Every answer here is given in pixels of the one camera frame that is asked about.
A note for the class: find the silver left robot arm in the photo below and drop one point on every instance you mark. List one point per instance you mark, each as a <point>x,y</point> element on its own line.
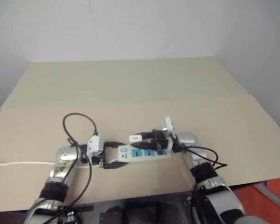
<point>63,156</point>

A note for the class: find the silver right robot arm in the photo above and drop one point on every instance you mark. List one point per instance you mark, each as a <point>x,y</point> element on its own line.
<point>220,196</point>

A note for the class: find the grey metal table leg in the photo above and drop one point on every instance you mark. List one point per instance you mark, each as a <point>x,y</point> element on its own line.
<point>269,192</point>

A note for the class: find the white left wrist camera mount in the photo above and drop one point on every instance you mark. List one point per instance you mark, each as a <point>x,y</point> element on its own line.
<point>95,145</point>

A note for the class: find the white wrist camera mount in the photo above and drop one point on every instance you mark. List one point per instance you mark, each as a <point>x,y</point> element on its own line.
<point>95,145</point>
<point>168,127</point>

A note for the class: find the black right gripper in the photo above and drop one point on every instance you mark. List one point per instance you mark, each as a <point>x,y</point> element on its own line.
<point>160,141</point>

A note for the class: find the black flat bar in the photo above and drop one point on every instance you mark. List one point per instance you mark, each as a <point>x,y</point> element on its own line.
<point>84,207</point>

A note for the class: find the white charger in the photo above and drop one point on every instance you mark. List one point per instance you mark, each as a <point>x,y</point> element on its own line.
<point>135,138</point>

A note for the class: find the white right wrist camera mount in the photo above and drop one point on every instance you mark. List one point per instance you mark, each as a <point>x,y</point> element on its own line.
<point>168,127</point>

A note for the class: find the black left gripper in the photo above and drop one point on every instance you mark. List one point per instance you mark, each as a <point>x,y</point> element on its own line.
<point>101,161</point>

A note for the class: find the white power strip blue sockets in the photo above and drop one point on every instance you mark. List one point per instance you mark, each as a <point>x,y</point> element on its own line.
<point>140,155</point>

